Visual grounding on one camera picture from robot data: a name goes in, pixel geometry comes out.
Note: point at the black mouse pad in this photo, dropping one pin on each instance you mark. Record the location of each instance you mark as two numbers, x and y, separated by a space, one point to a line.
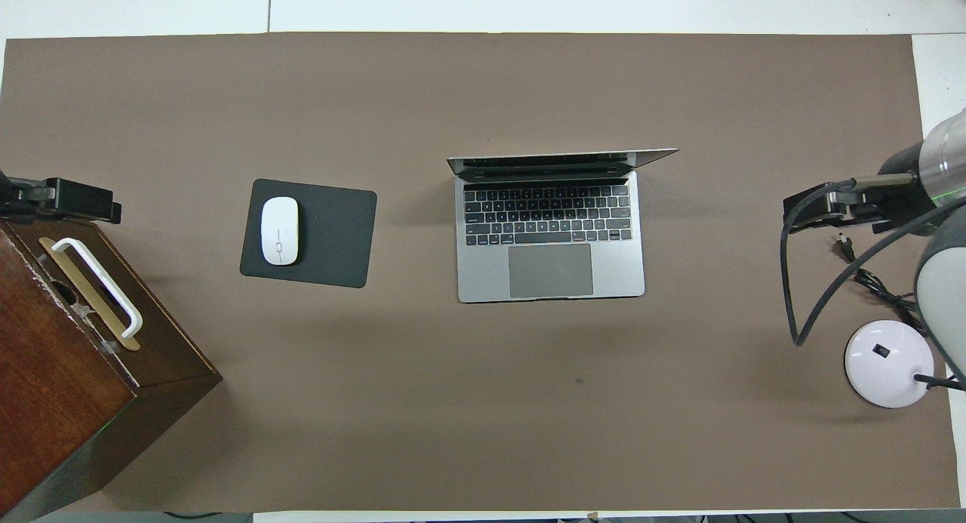
336 236

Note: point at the silver grey laptop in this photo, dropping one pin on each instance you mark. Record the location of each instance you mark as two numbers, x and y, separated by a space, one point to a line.
551 270

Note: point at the dark brown wooden box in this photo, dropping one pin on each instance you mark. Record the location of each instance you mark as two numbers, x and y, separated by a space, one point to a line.
53 372

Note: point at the white desk lamp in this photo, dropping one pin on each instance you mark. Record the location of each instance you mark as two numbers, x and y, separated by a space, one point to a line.
887 364

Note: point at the brown table mat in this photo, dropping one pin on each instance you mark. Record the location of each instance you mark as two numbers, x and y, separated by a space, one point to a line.
483 402

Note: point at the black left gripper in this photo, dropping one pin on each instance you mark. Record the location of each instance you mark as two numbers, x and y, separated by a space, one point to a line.
26 198

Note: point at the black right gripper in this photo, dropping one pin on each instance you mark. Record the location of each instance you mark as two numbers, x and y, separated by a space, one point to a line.
860 206

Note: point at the white computer mouse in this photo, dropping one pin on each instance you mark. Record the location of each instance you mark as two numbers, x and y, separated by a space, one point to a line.
280 231

